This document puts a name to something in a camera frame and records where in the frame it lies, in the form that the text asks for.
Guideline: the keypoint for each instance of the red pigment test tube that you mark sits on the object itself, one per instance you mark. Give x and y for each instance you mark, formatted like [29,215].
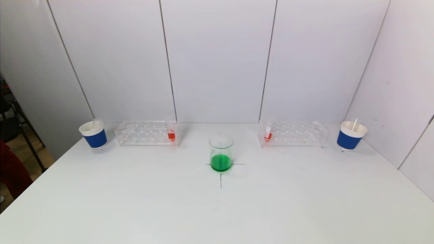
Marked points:
[171,135]

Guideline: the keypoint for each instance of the dark red clothing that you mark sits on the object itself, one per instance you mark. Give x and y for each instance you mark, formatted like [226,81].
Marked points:
[12,171]

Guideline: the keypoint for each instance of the clear glass beaker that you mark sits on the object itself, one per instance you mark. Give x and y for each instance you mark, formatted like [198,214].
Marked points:
[221,159]

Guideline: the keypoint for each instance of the black chair frame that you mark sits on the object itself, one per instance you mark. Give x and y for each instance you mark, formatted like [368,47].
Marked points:
[6,130]

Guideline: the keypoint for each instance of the red pigment tube white label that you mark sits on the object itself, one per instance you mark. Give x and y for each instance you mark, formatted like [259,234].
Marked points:
[268,136]

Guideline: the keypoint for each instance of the clear acrylic test tube rack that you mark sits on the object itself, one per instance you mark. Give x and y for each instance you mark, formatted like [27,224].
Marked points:
[145,135]
[291,135]

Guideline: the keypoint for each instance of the yellow pigment test tube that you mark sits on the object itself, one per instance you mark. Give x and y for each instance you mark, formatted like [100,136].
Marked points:
[354,124]

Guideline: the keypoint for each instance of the blue white paper cup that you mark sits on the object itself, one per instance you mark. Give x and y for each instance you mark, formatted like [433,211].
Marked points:
[349,140]
[95,139]

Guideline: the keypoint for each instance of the blue pigment test tube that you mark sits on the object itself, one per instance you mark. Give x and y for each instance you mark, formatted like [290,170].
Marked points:
[96,122]

